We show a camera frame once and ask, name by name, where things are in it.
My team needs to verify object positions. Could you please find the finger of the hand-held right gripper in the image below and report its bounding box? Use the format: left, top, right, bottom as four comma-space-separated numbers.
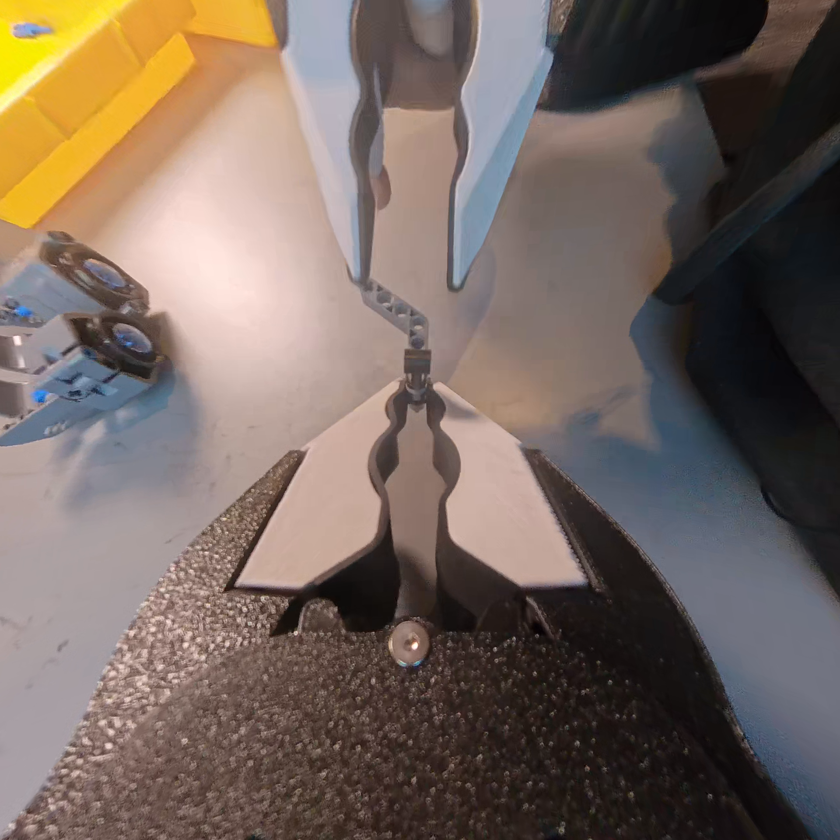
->
281, 0, 389, 287
446, 0, 557, 293

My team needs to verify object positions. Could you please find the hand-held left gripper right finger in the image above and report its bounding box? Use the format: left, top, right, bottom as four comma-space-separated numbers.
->
425, 381, 589, 596

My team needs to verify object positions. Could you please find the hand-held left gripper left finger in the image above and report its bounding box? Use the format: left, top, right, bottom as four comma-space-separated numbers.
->
231, 379, 404, 596

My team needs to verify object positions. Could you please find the black pin connector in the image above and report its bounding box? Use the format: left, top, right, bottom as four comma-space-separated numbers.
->
402, 350, 435, 413

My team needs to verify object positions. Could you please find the grey bent building beam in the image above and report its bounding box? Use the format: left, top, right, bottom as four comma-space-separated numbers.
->
359, 276, 434, 352

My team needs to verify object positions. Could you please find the person's right forearm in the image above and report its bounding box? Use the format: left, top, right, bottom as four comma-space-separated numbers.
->
545, 0, 770, 114

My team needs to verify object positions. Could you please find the grey desk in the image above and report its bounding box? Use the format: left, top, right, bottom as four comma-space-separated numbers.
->
0, 0, 840, 840

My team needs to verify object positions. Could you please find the yellow bin with dividers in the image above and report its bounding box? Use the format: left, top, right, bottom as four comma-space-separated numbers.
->
0, 0, 280, 229

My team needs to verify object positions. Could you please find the grey toy robot head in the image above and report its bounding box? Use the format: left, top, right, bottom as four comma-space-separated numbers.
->
0, 220, 173, 448

